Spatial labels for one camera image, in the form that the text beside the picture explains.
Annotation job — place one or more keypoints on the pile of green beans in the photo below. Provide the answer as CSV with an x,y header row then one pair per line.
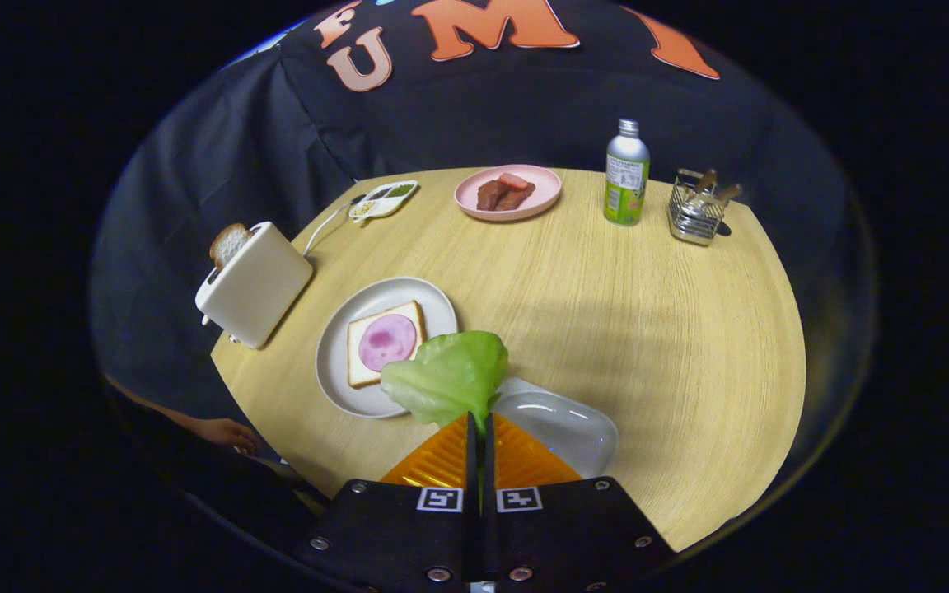
x,y
401,190

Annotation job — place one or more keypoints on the white bread slice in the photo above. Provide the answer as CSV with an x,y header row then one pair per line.
x,y
359,362

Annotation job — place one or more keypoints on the pink ham slice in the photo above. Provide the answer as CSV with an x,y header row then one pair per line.
x,y
386,342

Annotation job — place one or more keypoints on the white rectangular tray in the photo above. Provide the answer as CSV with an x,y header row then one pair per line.
x,y
565,424

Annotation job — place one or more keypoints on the red meat strip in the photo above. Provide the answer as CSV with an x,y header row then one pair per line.
x,y
514,180

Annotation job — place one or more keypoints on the pile of yellow soybeans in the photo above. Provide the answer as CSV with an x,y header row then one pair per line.
x,y
365,207

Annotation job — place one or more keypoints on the pink plate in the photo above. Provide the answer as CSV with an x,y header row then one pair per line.
x,y
474,206

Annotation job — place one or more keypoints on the toasted bread slice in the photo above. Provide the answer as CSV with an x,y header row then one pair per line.
x,y
228,244

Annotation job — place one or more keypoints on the black backdrop cloth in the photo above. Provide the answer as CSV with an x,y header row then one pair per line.
x,y
474,107

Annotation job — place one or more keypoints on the white toaster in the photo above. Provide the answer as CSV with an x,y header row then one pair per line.
x,y
264,284

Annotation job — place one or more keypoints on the brown meat pieces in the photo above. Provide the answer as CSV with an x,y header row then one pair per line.
x,y
493,196

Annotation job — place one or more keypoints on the green lettuce leaf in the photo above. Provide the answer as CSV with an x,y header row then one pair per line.
x,y
446,379

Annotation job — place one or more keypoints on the green label metal bottle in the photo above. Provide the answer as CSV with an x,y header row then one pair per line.
x,y
626,177

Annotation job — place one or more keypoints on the round grey plate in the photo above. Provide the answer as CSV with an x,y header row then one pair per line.
x,y
334,371

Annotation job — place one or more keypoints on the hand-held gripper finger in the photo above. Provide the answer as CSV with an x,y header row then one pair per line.
x,y
489,527
472,527

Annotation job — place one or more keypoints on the white divided dish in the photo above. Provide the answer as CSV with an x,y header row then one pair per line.
x,y
384,202

